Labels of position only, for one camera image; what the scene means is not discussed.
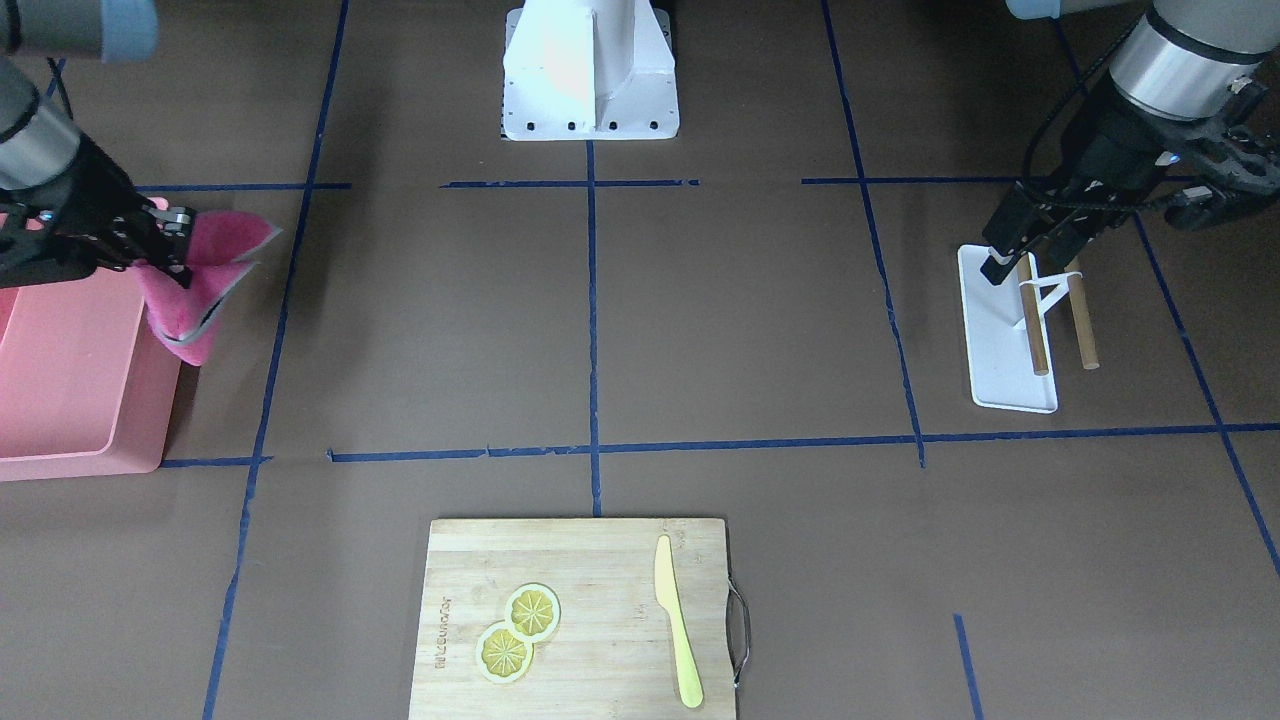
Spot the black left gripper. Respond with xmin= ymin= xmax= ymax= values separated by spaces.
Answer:
xmin=980 ymin=79 xmax=1277 ymax=286

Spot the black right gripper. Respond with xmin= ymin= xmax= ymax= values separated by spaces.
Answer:
xmin=1 ymin=135 xmax=196 ymax=290

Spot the pink cleaning cloth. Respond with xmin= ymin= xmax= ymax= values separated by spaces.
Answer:
xmin=125 ymin=210 xmax=282 ymax=366

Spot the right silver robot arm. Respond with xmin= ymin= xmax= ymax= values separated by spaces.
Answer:
xmin=1 ymin=1 xmax=196 ymax=288

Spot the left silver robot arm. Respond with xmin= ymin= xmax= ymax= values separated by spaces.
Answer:
xmin=980 ymin=1 xmax=1279 ymax=284

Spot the white towel rack stand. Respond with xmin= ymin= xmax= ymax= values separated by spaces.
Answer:
xmin=956 ymin=243 xmax=1100 ymax=414

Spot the pink plastic bin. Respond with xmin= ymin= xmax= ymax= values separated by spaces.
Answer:
xmin=1 ymin=270 xmax=180 ymax=482

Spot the wooden cutting board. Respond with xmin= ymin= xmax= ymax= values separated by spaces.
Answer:
xmin=407 ymin=518 xmax=739 ymax=719

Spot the lemon slice far side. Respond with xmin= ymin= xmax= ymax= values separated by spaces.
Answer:
xmin=474 ymin=621 xmax=536 ymax=685

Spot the yellow plastic knife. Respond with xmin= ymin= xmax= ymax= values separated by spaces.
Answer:
xmin=653 ymin=536 xmax=705 ymax=708

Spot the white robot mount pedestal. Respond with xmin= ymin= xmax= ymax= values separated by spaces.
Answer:
xmin=500 ymin=1 xmax=681 ymax=142

